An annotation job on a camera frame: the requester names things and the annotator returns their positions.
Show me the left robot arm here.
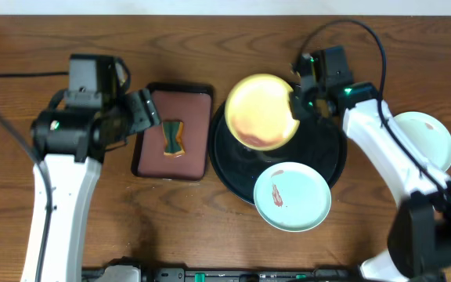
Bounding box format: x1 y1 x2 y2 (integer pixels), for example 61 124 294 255
21 54 161 281

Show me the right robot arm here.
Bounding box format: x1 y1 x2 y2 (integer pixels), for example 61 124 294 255
290 48 451 281

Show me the green and yellow sponge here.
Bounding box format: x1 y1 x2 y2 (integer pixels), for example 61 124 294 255
162 121 185 157

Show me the yellow plate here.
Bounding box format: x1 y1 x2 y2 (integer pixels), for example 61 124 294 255
225 74 300 151

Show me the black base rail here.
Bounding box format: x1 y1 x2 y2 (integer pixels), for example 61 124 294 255
81 257 362 282

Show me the black rectangular tray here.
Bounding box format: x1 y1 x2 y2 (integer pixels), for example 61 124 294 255
132 82 213 181

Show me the black round tray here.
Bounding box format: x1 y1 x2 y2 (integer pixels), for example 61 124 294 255
208 102 347 203

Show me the light blue plate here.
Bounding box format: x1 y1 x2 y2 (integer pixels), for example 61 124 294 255
253 162 331 232
394 111 451 172

